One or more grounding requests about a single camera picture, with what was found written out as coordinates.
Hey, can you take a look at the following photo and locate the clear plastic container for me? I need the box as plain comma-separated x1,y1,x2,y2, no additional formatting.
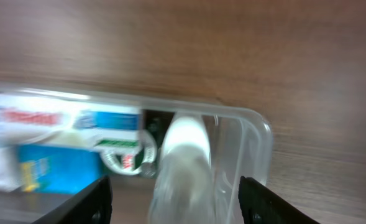
0,83,273,223

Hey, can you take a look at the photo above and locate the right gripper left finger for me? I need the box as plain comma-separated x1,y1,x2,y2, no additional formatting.
32,176,112,224

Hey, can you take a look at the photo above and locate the green Zam-Buk box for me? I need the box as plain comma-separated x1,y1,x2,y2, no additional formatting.
103,110,174,179

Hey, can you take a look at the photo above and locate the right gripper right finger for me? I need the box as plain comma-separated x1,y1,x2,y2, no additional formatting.
238,176,319,224

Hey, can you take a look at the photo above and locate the clear spray bottle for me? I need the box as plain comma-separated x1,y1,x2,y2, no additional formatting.
148,113,215,224

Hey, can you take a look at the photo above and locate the white Panadol box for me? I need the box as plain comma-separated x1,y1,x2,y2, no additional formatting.
0,95,142,150

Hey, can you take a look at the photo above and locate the blue VapoDrops box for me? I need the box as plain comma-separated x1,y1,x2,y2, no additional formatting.
17,144,103,194

